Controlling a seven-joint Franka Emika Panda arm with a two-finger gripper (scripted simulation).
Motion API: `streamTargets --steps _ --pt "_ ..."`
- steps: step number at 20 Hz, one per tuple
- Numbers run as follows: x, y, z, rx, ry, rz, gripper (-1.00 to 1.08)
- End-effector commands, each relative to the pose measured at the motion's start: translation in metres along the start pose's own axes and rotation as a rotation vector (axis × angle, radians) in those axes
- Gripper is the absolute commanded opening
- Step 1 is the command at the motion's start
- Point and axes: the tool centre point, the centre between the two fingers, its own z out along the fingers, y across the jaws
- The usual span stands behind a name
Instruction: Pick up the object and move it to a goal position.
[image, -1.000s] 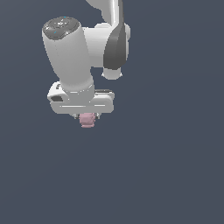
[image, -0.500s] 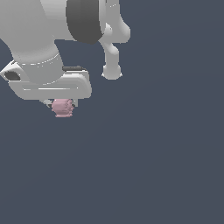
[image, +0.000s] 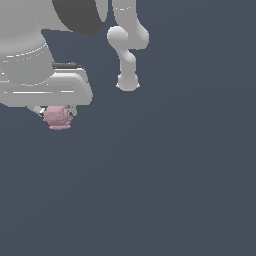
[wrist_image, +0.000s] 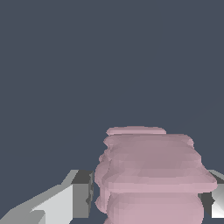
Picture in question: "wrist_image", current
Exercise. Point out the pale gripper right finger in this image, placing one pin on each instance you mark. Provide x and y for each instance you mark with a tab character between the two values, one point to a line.
217	204

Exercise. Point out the pink lumpy object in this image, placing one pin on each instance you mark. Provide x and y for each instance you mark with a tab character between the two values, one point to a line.
154	175

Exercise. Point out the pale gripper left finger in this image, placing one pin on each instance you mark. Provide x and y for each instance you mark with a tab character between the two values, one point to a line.
58	201

